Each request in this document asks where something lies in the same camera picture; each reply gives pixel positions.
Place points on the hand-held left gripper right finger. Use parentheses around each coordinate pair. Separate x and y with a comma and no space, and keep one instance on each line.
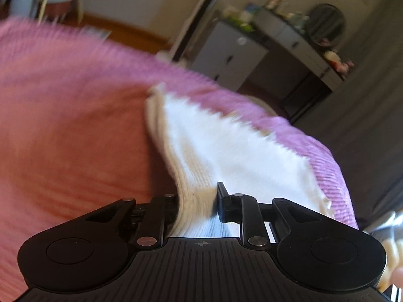
(222,206)

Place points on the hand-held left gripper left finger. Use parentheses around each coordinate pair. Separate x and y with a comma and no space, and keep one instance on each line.
(159,214)

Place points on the white ribbed knit sweater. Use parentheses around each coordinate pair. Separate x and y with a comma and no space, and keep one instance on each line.
(226,151)

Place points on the pink waffle blanket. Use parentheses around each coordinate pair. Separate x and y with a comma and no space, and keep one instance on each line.
(63,116)

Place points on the grey cabinet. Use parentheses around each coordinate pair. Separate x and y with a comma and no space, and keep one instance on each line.
(226,53)

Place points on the grey desk with drawers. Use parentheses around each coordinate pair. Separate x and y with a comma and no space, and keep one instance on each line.
(302,47)

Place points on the green cloth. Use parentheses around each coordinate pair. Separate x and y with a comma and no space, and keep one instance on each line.
(241,22)

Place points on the plush toys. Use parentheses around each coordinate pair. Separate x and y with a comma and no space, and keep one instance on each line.
(338,61)

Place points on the round mirror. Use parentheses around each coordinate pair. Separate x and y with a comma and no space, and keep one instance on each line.
(327,22)

